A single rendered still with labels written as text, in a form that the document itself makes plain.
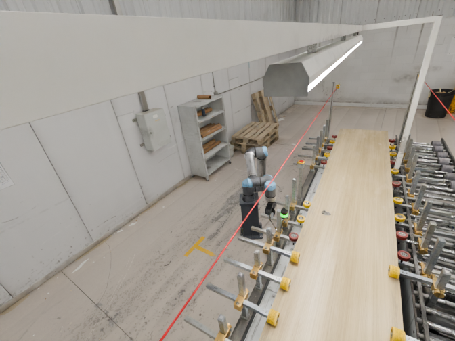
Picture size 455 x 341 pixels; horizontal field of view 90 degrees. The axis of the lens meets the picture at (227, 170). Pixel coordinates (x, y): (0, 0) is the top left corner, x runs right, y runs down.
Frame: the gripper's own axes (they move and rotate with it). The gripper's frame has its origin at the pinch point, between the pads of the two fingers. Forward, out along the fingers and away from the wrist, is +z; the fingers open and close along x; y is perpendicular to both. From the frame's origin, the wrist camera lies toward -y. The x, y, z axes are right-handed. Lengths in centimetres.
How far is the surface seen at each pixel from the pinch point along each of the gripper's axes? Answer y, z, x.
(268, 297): -49, 39, -15
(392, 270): -15, 4, -92
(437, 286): -18, 3, -115
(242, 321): -78, 30, -6
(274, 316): -78, 2, -31
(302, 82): -90, -134, -45
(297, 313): -67, 10, -42
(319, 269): -28, 11, -48
